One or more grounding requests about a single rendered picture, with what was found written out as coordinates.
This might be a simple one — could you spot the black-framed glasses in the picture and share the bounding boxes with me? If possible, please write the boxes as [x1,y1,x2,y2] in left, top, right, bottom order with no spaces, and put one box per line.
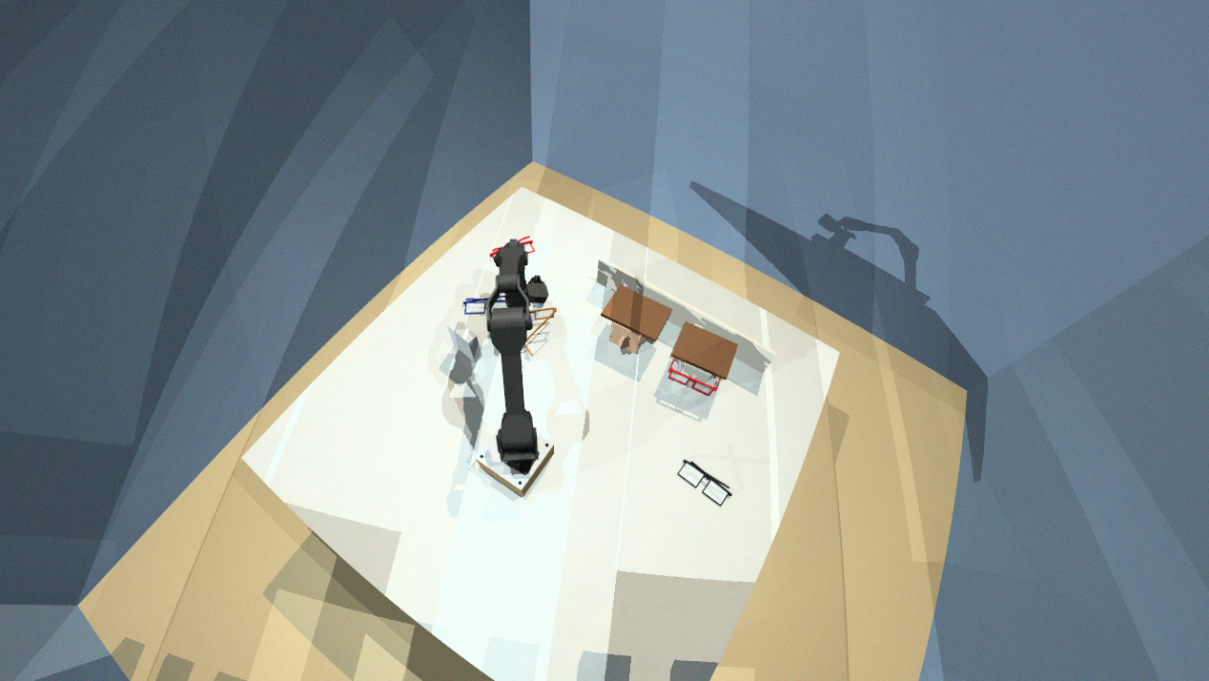
[678,458,733,506]

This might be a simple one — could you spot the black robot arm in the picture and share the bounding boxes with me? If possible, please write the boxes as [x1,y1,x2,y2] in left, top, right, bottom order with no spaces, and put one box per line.
[486,239,548,475]

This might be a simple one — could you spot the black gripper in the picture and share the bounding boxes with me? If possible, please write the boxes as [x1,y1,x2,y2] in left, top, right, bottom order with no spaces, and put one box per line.
[505,285,533,330]

